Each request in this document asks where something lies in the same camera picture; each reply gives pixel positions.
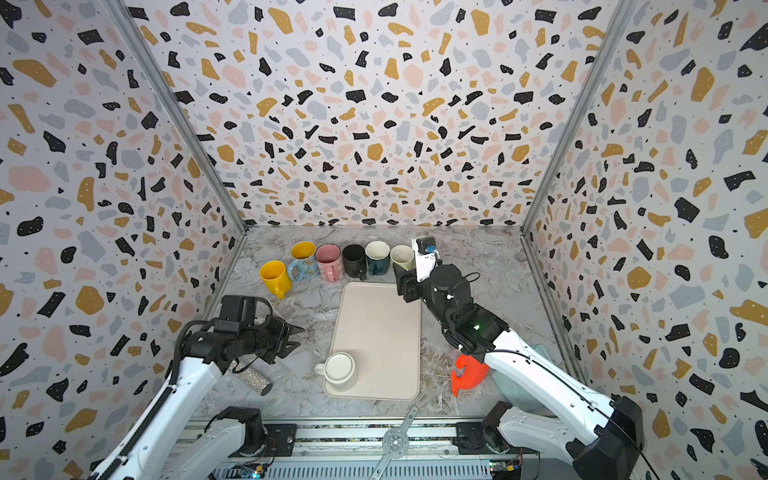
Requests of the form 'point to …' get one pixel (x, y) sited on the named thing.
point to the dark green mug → (378, 255)
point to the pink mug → (328, 257)
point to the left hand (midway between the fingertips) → (304, 327)
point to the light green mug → (403, 256)
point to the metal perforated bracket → (395, 444)
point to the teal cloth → (518, 394)
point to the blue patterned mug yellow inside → (305, 263)
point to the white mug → (337, 368)
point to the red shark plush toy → (472, 376)
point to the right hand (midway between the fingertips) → (403, 256)
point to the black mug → (354, 261)
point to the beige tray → (382, 333)
